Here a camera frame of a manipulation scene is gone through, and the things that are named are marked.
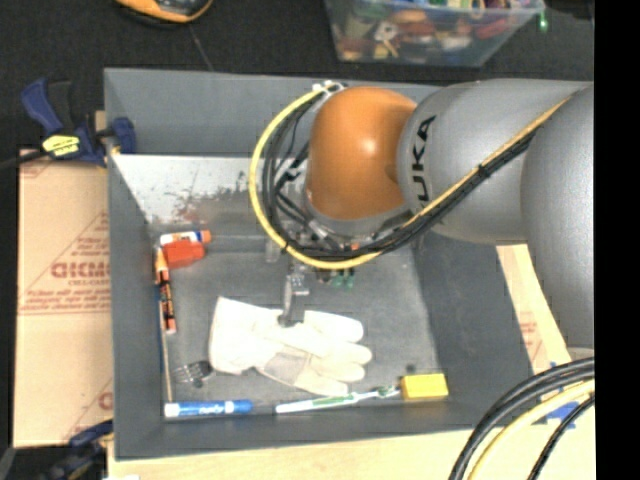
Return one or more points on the pale grey metal gripper finger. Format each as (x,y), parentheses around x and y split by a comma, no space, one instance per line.
(294,308)

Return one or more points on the white work glove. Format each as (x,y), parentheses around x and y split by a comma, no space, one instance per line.
(260,338)

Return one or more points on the white and green toothbrush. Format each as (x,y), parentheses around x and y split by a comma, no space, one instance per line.
(325,402)

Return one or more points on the red-orange block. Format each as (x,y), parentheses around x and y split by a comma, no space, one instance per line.
(183,254)

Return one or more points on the blue marker pen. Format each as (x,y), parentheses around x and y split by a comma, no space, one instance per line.
(210,408)

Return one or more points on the thin wooden stick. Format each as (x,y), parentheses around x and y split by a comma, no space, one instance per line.
(167,363)

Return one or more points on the yellow block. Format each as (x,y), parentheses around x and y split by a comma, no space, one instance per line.
(424,386)

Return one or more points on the grey metal bin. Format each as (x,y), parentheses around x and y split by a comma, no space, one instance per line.
(210,113)

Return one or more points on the brown cardboard board red print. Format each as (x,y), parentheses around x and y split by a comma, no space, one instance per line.
(60,318)

